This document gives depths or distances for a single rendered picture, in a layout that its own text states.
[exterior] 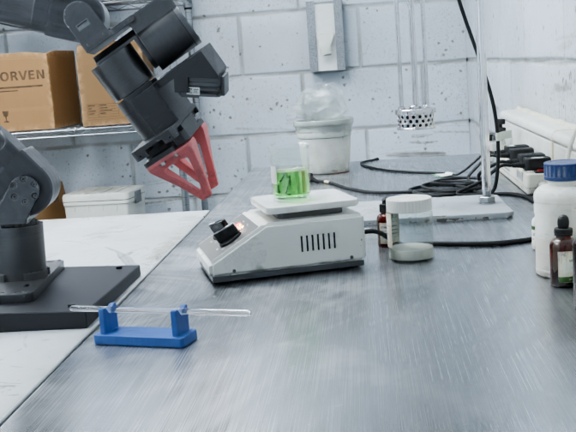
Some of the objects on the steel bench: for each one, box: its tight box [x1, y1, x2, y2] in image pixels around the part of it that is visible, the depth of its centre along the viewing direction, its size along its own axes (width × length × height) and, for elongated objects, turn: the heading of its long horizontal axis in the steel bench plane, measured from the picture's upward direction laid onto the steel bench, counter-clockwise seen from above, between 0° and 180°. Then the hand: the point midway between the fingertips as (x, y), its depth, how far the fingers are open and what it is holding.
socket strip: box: [500, 158, 548, 195], centre depth 188 cm, size 6×40×4 cm, turn 19°
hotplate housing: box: [196, 207, 366, 283], centre depth 124 cm, size 22×13×8 cm, turn 126°
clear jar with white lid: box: [386, 195, 435, 263], centre depth 123 cm, size 6×6×8 cm
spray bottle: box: [492, 119, 510, 167], centre depth 212 cm, size 4×4×11 cm
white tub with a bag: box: [291, 82, 354, 175], centre depth 224 cm, size 14×14×21 cm
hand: (207, 187), depth 118 cm, fingers open, 3 cm apart
